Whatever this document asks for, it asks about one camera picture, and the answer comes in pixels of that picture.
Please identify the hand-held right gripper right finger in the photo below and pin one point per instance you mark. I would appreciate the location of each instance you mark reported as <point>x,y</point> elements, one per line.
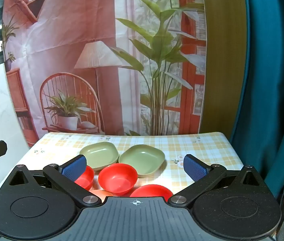
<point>194,168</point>

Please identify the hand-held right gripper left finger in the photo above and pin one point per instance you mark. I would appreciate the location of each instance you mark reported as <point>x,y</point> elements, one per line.
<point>74,168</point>

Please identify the red bowl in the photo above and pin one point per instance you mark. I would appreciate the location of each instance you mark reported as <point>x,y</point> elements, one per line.
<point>152,191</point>
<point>86,179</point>
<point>118,178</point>

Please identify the green square plate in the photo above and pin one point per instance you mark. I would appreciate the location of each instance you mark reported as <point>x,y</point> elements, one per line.
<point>142,159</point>
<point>99,154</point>

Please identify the orange square plate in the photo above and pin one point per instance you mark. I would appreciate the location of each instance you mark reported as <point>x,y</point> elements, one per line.
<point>103,194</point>

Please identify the checked floral tablecloth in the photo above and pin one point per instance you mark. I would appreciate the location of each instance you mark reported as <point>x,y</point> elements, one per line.
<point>207,145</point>

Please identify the wooden panel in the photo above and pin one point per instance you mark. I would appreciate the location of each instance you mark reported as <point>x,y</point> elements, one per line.
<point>224,55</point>

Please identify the teal curtain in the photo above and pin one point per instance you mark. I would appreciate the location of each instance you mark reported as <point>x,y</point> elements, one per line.
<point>272,80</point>

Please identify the printed backdrop cloth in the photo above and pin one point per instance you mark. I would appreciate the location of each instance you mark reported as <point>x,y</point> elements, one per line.
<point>81,30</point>

